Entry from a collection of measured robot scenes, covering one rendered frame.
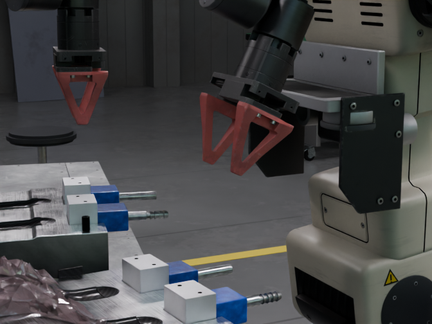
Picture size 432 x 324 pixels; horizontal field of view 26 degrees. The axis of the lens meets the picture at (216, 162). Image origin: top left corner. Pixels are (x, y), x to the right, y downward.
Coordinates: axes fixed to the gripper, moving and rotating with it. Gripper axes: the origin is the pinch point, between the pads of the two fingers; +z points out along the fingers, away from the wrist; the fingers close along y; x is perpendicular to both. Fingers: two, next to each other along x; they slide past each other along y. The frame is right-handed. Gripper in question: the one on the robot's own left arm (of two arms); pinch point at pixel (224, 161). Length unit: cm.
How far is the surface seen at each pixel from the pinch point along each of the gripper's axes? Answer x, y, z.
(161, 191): 185, -374, 20
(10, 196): -8.1, -39.2, 16.1
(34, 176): 12, -89, 16
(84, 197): -4.8, -21.6, 11.1
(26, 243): -11.6, -16.4, 18.3
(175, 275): 0.6, -1.0, 14.1
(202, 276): 4.9, -2.7, 13.3
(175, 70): 364, -810, -87
